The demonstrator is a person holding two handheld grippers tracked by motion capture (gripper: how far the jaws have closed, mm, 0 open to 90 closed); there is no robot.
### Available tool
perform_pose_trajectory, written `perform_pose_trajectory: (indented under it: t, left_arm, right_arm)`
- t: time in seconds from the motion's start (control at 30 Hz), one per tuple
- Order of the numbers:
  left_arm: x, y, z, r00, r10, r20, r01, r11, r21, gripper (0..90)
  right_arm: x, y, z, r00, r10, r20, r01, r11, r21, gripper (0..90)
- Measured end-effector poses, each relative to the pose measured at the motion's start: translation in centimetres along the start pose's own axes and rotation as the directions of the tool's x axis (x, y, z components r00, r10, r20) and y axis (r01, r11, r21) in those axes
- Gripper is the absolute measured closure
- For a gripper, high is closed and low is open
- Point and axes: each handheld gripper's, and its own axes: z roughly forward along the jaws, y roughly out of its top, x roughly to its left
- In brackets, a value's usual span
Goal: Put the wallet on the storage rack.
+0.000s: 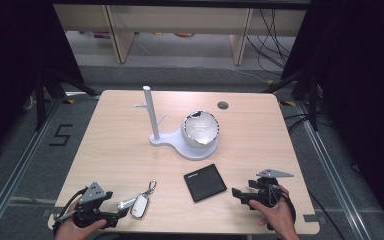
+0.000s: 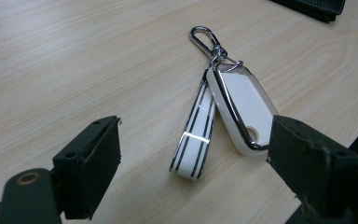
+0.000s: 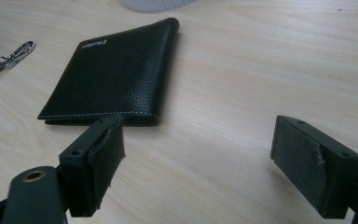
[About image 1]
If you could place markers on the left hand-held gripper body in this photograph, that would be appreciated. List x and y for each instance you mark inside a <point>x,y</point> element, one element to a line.
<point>91,195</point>

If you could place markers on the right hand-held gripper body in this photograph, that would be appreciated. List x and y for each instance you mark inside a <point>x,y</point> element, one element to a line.
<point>266,191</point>

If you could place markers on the white car key with carabiner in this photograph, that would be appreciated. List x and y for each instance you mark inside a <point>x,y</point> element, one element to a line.
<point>140,205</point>

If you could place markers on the white key holder stand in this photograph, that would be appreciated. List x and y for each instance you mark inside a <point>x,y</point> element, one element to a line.
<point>193,154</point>

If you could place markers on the person's right hand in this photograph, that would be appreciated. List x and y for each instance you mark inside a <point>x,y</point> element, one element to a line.
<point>278,218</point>

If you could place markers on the person's left hand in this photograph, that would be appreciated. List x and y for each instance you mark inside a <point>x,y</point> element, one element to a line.
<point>67,230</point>

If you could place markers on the black square wallet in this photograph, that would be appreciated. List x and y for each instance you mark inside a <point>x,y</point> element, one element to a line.
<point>205,182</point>

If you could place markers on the round grey table grommet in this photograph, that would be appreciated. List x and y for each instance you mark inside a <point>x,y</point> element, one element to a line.
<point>223,105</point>

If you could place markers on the black metal stand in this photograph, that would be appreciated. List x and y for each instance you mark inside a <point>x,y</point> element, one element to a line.
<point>312,100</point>
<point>40,100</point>

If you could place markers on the dark curtain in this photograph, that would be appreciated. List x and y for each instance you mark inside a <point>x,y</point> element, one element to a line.
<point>13,66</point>
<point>363,83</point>

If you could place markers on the light wooden desk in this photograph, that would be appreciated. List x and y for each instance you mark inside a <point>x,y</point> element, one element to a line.
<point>180,18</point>

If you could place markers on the aluminium floor rail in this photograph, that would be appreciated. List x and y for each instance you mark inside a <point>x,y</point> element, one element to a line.
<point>330,173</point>
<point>16,170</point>

